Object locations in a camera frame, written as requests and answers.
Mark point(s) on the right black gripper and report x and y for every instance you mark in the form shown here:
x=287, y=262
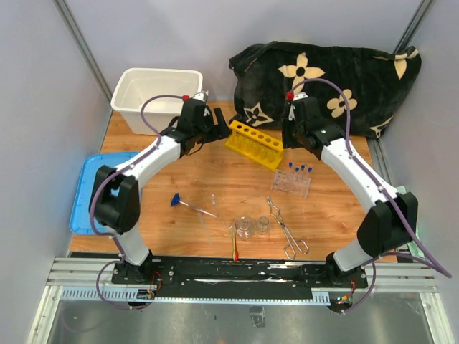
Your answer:
x=287, y=141

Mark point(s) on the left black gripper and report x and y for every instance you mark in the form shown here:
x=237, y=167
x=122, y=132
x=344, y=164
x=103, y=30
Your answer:
x=219, y=130

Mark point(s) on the yellow test tube rack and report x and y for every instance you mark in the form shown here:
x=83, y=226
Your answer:
x=255, y=145

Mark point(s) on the clear plastic tube rack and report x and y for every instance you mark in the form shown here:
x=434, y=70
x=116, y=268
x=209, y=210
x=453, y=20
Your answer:
x=283, y=181

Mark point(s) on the white plastic bin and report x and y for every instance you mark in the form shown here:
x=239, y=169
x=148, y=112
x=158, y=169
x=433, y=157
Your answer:
x=149, y=98

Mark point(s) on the small glass beaker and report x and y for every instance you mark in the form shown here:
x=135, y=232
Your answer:
x=263, y=225

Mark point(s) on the glass conical flask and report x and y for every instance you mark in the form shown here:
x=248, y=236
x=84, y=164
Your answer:
x=244, y=227

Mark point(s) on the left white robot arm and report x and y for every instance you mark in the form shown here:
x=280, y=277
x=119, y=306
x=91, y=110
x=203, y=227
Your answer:
x=115, y=200

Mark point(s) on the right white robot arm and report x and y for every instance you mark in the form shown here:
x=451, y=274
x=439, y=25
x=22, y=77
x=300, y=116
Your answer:
x=390, y=216

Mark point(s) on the clear plastic pipette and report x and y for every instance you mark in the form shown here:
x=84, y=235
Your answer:
x=206, y=231

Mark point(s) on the black floral blanket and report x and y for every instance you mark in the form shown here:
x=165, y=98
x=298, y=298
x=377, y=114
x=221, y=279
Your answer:
x=361, y=86

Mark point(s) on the metal crucible tongs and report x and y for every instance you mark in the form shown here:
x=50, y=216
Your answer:
x=293, y=245

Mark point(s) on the blue plastic lid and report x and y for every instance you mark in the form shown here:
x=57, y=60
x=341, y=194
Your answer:
x=80, y=216

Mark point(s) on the green cartoon cloth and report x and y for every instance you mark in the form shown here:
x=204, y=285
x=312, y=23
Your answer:
x=410, y=248

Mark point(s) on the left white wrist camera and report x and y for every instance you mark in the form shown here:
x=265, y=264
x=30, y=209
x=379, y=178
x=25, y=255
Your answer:
x=201, y=96

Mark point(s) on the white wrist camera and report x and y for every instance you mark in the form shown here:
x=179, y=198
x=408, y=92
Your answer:
x=296, y=105
x=201, y=96

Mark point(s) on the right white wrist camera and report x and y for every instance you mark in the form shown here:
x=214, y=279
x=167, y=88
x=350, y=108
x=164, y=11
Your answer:
x=296, y=105

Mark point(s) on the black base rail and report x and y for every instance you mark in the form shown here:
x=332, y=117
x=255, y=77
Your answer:
x=225, y=279

